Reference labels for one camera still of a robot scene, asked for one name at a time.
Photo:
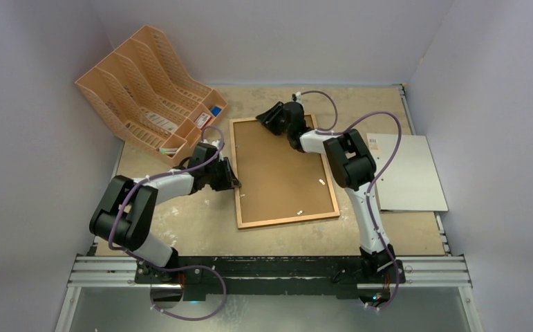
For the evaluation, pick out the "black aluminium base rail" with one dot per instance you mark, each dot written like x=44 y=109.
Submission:
x=338 y=276

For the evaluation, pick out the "orange plastic file organizer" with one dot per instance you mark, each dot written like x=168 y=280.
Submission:
x=146 y=97

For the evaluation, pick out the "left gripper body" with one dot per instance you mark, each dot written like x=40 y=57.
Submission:
x=216 y=174

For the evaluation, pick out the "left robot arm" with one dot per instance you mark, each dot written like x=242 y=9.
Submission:
x=124 y=214

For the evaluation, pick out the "white panel sheet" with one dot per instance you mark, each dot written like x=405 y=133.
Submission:
x=411 y=182

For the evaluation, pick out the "red white small box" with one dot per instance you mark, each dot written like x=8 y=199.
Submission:
x=202 y=120

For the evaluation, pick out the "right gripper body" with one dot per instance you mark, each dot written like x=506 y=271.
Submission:
x=274 y=119

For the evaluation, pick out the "green white small item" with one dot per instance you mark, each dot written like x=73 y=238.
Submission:
x=168 y=151

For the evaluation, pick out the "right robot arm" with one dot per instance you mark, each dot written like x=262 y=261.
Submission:
x=353 y=168

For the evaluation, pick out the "blue small box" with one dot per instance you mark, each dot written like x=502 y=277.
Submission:
x=215 y=110

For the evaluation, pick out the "brown wooden picture frame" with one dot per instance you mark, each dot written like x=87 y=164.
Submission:
x=243 y=206

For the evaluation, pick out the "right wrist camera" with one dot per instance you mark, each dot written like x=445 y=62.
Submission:
x=297 y=97

